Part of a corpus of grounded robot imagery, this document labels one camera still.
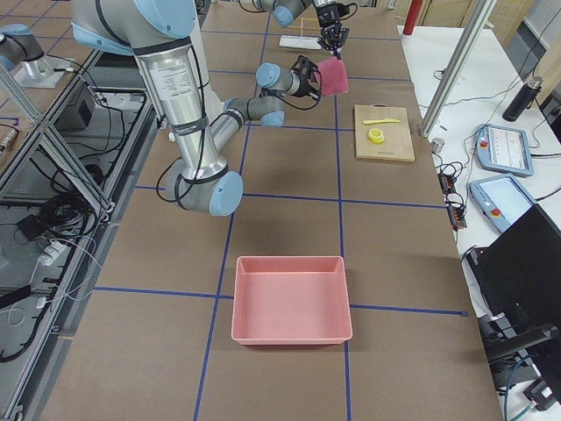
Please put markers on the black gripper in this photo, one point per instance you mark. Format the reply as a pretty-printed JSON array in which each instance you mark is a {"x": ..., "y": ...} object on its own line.
[{"x": 326, "y": 17}]

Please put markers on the pink cloth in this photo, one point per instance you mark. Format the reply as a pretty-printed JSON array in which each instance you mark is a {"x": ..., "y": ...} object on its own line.
[{"x": 334, "y": 77}]

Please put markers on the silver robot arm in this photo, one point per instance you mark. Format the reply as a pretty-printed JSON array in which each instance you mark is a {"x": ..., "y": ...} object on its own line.
[
  {"x": 286, "y": 12},
  {"x": 160, "y": 36}
]

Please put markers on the white rectangular tray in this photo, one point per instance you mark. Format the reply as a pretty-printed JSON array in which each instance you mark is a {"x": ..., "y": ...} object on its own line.
[{"x": 299, "y": 42}]

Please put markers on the red cylinder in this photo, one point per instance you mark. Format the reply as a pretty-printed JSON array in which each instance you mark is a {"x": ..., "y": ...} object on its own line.
[{"x": 413, "y": 13}]

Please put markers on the yellow plastic knife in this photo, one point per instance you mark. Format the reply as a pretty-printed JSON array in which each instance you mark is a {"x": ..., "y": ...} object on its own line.
[{"x": 381, "y": 121}]

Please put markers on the bamboo cutting board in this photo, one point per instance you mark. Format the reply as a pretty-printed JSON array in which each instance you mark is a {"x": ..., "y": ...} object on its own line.
[{"x": 398, "y": 144}]

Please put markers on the far teach pendant tablet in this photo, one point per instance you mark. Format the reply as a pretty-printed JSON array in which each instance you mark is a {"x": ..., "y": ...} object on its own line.
[{"x": 504, "y": 150}]

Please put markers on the teach pendant tablet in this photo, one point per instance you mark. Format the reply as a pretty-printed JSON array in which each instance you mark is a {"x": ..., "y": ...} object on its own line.
[
  {"x": 504, "y": 150},
  {"x": 502, "y": 199}
]

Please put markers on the black thermos bottle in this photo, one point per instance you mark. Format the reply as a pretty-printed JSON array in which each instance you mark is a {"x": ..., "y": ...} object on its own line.
[{"x": 523, "y": 99}]

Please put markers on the black orange connector box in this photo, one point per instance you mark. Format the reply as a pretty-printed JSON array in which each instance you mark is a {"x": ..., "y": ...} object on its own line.
[{"x": 456, "y": 214}]

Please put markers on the near teach pendant tablet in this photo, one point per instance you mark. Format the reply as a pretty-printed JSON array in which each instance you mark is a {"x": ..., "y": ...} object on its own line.
[{"x": 502, "y": 199}]

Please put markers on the pink plastic bin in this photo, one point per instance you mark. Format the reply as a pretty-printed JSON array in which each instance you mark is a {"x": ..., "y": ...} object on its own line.
[{"x": 291, "y": 301}]

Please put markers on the black laptop monitor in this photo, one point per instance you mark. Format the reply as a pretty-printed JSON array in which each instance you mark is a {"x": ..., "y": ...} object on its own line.
[{"x": 519, "y": 277}]

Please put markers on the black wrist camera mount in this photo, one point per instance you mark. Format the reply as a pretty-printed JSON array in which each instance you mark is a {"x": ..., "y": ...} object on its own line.
[{"x": 307, "y": 79}]

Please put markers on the aluminium frame post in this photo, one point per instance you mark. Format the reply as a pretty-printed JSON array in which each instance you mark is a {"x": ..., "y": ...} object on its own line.
[{"x": 460, "y": 55}]

